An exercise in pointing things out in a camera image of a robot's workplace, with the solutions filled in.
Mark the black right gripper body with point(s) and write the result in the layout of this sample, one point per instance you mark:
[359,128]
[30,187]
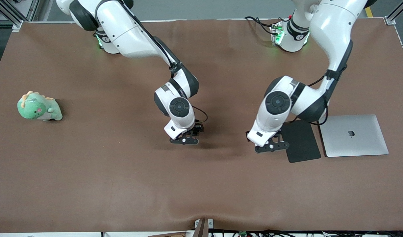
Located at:
[197,128]

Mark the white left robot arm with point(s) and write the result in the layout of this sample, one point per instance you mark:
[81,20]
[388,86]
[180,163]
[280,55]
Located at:
[333,26]

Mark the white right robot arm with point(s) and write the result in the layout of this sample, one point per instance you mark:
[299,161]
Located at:
[129,33]

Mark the dark grey mouse pad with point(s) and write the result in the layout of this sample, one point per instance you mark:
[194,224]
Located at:
[303,144]

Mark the silver closed laptop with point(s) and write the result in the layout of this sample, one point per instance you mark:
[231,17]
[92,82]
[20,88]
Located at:
[356,136]

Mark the brown table cover mat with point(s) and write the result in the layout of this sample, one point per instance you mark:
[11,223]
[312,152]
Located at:
[122,177]

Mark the small green circuit board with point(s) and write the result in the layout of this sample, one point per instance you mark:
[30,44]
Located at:
[243,233]

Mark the green dinosaur plush toy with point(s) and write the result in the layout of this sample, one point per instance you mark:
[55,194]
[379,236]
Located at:
[37,108]

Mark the grey metal edge bracket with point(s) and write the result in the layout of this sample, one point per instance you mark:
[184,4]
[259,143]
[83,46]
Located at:
[211,223]

